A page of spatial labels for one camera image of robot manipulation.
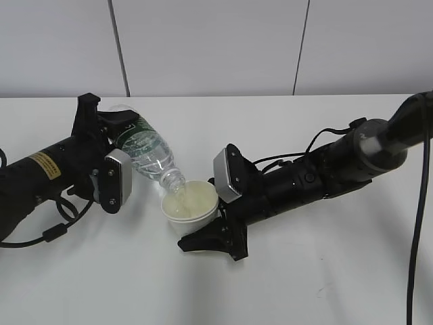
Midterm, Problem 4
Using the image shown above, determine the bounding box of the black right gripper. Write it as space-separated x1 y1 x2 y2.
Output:
177 144 269 261

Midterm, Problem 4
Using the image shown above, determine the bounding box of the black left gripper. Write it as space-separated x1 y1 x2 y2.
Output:
66 93 139 203

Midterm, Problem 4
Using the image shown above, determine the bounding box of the white paper cup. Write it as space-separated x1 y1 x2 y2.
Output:
161 180 219 237

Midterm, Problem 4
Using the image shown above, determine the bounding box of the clear green-label water bottle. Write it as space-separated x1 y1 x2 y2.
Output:
108 104 186 194

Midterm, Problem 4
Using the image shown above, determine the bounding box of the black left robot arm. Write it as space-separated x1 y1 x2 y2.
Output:
1 93 139 248

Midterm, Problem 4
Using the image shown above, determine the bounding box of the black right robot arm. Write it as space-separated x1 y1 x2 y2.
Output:
178 91 432 261

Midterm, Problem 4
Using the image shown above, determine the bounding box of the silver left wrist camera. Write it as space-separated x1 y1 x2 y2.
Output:
91 148 133 214

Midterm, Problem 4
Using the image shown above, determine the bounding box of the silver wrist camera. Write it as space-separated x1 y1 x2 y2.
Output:
213 148 242 204
91 148 133 214

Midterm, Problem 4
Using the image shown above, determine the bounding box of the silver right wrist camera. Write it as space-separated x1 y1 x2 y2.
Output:
213 148 242 204

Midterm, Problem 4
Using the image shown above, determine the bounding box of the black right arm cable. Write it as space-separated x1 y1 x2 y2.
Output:
253 91 433 325

